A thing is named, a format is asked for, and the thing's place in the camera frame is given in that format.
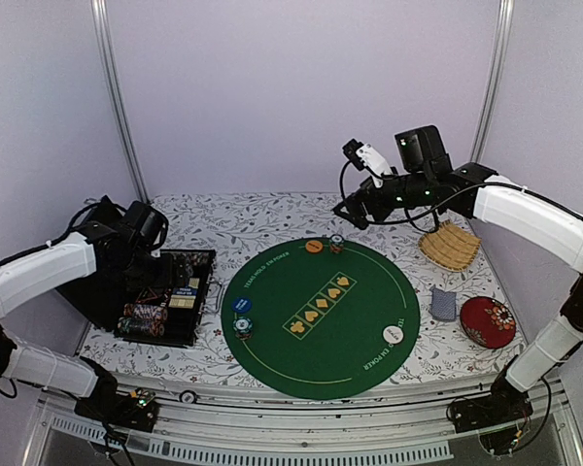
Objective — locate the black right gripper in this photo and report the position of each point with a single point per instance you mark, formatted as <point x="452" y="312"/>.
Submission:
<point x="367" y="192"/>

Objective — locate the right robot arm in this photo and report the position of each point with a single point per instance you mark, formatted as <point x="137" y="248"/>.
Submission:
<point x="433" y="185"/>

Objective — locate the front aluminium rail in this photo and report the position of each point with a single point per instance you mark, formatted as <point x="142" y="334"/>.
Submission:
<point x="228" y="425"/>

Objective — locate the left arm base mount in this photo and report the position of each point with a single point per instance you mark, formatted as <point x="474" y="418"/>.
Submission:
<point x="137" y="410"/>

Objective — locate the black poker chip case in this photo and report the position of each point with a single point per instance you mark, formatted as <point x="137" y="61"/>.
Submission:
<point x="117" y="233"/>

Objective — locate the aluminium frame post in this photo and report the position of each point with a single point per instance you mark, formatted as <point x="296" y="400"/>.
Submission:
<point x="505" y="14"/>
<point x="110" y="70"/>

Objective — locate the lower near chip row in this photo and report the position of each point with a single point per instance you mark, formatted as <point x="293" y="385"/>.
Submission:
<point x="131" y="326"/>

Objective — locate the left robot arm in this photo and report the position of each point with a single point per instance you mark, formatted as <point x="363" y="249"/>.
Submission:
<point x="31" y="311"/>

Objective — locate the right aluminium frame post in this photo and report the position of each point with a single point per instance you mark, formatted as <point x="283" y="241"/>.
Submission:
<point x="505" y="14"/>

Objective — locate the left aluminium frame post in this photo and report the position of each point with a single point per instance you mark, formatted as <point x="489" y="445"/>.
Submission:
<point x="110" y="70"/>

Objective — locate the orange big blind button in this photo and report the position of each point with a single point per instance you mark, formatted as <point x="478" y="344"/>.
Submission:
<point x="314" y="246"/>

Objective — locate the fallen chip on rail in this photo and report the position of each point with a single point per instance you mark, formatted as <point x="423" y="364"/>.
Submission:
<point x="188" y="396"/>

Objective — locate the blue playing card deck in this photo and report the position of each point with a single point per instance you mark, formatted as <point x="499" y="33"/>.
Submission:
<point x="443" y="305"/>

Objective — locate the blue small blind button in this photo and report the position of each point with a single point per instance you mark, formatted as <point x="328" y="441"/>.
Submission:
<point x="241" y="305"/>

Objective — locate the boxed texas holdem cards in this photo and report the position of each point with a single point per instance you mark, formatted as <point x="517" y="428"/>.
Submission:
<point x="184" y="297"/>

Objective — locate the red floral round pouch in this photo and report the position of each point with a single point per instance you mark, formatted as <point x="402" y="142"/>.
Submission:
<point x="487" y="322"/>

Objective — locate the far chip row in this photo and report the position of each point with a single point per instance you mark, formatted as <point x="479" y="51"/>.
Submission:
<point x="190" y="265"/>

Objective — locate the white dealer button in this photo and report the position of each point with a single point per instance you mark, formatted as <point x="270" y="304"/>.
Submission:
<point x="393" y="334"/>

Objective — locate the upper near chip row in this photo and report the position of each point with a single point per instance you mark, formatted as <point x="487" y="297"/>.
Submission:
<point x="146" y="312"/>

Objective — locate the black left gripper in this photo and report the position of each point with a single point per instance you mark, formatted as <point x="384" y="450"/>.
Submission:
<point x="165" y="280"/>

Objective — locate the round green poker mat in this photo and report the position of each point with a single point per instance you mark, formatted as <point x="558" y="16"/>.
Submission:
<point x="319" y="319"/>

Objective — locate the floral white tablecloth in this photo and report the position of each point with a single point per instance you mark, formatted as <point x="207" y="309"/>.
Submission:
<point x="237" y="227"/>

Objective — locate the chip row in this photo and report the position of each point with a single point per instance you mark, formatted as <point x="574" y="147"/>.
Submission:
<point x="131" y="326"/>
<point x="146" y="312"/>
<point x="190" y="265"/>

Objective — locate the stack of poker chips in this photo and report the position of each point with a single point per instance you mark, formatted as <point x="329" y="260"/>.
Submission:
<point x="243" y="327"/>
<point x="336" y="243"/>

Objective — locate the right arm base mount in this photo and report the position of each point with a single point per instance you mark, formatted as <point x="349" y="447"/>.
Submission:
<point x="502" y="404"/>

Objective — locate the chrome case handle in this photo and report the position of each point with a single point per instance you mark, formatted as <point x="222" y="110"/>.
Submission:
<point x="214" y="298"/>

